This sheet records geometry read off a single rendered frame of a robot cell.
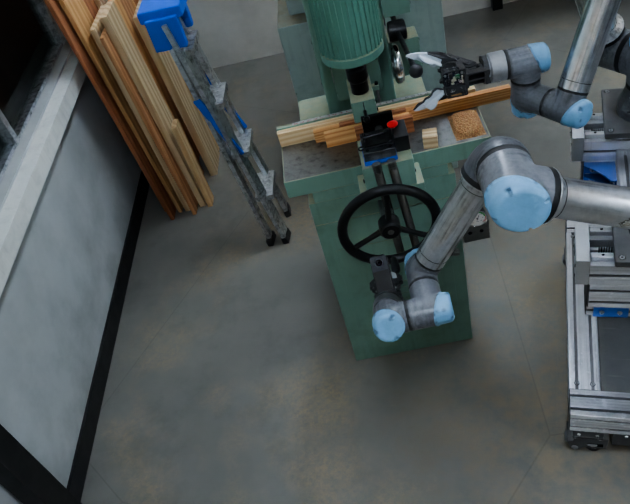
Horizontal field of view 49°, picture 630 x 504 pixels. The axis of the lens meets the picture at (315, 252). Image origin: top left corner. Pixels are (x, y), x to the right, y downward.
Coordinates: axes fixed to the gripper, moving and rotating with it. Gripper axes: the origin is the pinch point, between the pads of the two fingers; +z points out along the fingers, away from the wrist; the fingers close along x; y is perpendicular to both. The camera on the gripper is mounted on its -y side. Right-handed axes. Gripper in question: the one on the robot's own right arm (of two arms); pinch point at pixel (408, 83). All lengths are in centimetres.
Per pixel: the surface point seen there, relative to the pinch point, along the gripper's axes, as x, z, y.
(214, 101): 25, 67, -83
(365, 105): 9.2, 11.7, -13.0
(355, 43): -11.3, 11.4, -6.2
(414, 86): 24, -7, -54
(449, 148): 23.3, -9.0, -3.7
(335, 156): 21.7, 23.1, -10.5
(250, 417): 115, 74, -3
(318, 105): 24, 27, -56
